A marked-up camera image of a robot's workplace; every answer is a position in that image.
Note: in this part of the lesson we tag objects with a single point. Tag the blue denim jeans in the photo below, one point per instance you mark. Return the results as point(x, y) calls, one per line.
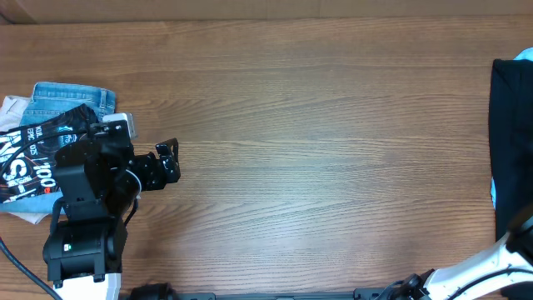
point(48, 100)

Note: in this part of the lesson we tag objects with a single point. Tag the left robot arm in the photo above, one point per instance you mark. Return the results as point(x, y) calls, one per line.
point(101, 179)

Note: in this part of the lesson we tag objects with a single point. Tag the black t-shirt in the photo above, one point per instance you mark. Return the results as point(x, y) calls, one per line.
point(510, 138)

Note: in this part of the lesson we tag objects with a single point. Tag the beige folded garment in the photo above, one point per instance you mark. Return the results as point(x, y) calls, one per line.
point(12, 110)

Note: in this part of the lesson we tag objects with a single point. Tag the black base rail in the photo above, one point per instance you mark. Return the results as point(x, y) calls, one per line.
point(164, 291)

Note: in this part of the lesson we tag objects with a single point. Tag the black printed sports jersey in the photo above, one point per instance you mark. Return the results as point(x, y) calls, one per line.
point(29, 151)

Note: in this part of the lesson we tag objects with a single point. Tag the light blue printed t-shirt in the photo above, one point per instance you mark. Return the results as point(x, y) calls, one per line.
point(525, 54)

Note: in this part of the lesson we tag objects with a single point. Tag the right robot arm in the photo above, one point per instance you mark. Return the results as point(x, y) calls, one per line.
point(508, 262)

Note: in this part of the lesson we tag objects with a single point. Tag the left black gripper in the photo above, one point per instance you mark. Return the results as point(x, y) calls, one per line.
point(156, 179)

